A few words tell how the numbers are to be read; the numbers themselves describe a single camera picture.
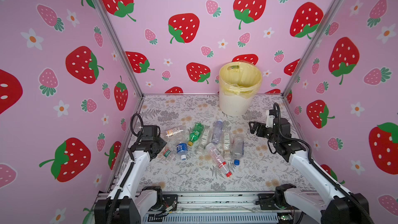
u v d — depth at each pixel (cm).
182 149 86
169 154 80
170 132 93
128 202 41
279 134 60
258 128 74
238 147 90
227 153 88
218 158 84
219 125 102
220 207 73
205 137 91
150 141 64
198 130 96
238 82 111
